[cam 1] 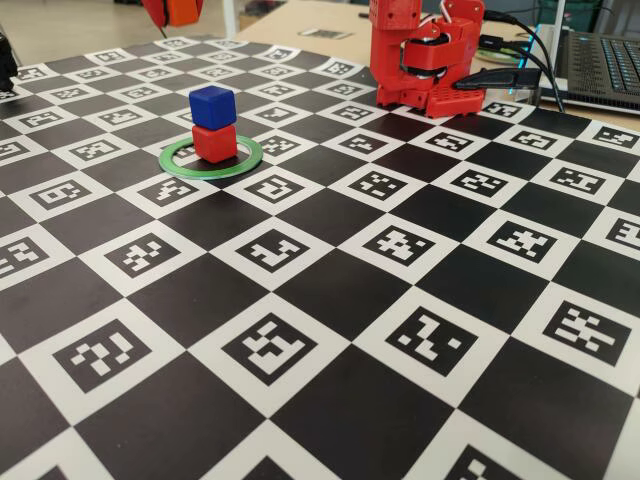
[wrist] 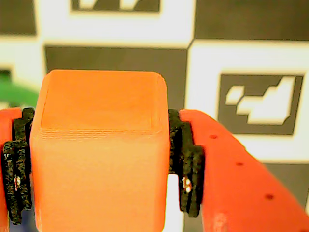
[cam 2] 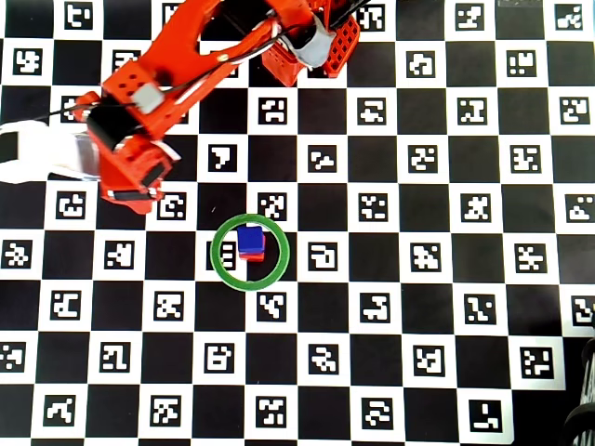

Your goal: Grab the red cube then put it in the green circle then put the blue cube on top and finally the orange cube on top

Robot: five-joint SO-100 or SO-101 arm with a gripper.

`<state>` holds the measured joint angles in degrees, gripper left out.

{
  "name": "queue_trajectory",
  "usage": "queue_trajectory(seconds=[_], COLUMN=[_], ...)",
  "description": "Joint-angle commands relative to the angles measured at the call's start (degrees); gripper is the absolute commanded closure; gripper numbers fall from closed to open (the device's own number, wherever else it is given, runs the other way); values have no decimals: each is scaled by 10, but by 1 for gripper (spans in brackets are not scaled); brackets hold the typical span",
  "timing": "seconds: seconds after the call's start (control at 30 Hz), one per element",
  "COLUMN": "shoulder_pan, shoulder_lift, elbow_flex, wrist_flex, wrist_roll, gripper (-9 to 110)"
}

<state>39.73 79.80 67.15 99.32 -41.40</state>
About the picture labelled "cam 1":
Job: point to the red fixed gripper finger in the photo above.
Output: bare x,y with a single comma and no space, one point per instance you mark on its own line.
201,6

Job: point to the red movable gripper finger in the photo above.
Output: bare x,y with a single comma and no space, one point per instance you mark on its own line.
156,10

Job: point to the orange cube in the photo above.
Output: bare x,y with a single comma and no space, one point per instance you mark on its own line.
183,11

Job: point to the blue cube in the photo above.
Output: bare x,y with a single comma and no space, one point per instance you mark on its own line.
212,107

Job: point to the red cube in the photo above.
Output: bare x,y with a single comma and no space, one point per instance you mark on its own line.
214,144

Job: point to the red robot arm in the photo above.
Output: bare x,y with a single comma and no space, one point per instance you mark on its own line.
400,60

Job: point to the white table leg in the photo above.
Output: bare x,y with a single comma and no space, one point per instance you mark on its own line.
231,20

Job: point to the small printed marker paper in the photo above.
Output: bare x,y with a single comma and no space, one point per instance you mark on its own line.
325,34

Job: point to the black object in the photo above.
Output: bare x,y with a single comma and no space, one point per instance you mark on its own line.
5,65

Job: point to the green disc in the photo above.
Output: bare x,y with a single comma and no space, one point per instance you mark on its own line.
500,56

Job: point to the black clamp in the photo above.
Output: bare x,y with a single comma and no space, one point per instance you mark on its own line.
500,78

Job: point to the checkerboard marker mat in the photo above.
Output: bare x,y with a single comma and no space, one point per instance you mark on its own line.
350,375

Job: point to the dark laptop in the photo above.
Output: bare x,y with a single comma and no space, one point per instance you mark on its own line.
600,65

